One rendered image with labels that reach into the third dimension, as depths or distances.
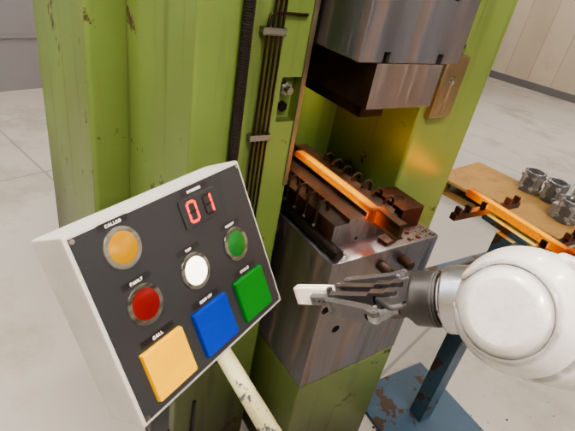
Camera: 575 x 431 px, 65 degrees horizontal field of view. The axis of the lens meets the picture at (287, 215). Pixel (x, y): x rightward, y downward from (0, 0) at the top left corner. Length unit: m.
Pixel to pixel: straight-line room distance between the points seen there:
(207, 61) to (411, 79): 0.43
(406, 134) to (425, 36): 0.41
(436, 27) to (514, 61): 8.37
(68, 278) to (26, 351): 1.52
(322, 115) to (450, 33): 0.61
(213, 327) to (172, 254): 0.14
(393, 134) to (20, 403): 1.57
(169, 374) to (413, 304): 0.35
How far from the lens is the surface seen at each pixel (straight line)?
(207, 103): 0.93
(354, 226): 1.14
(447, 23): 1.06
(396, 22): 0.95
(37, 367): 2.07
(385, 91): 0.99
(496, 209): 1.52
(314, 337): 1.23
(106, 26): 1.30
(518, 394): 2.39
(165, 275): 0.68
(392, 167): 1.41
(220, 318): 0.74
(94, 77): 1.32
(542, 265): 0.39
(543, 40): 9.27
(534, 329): 0.37
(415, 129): 1.35
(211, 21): 0.89
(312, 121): 1.55
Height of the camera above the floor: 1.54
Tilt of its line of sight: 31 degrees down
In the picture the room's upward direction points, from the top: 11 degrees clockwise
